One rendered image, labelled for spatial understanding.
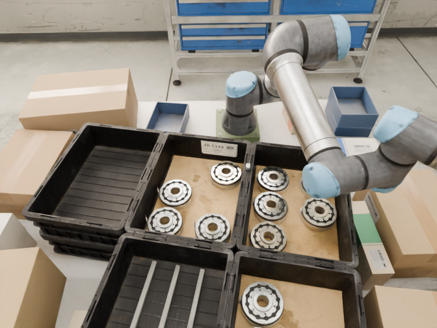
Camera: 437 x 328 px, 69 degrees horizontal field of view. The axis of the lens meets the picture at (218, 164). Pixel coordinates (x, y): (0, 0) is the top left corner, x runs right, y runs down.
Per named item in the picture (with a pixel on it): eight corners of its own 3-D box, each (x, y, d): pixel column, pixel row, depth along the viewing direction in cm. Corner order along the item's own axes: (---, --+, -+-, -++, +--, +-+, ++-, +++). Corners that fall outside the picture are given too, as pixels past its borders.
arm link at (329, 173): (251, 15, 81) (325, 188, 58) (291, 10, 82) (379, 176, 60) (246, 51, 91) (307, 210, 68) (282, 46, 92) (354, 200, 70)
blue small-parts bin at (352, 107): (327, 99, 147) (331, 86, 142) (360, 99, 147) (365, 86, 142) (337, 127, 134) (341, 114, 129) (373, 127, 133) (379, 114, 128)
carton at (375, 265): (341, 211, 107) (346, 201, 102) (359, 211, 107) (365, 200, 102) (365, 282, 91) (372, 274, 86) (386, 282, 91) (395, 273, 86)
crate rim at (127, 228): (166, 136, 112) (165, 131, 110) (251, 146, 108) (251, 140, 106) (123, 235, 85) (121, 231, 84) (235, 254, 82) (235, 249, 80)
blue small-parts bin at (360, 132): (324, 110, 153) (328, 98, 147) (356, 111, 152) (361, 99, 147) (332, 139, 139) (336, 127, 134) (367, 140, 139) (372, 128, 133)
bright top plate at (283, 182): (257, 166, 108) (257, 164, 108) (287, 168, 108) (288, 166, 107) (257, 189, 102) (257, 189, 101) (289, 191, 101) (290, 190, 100)
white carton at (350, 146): (324, 175, 125) (330, 159, 118) (318, 153, 133) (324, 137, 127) (376, 176, 124) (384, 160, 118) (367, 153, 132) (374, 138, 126)
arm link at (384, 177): (340, 174, 73) (356, 142, 65) (384, 164, 75) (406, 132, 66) (357, 202, 69) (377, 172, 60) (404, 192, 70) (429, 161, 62)
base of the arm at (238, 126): (223, 111, 144) (222, 93, 136) (256, 112, 142) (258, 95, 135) (220, 135, 134) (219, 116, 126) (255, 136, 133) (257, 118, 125)
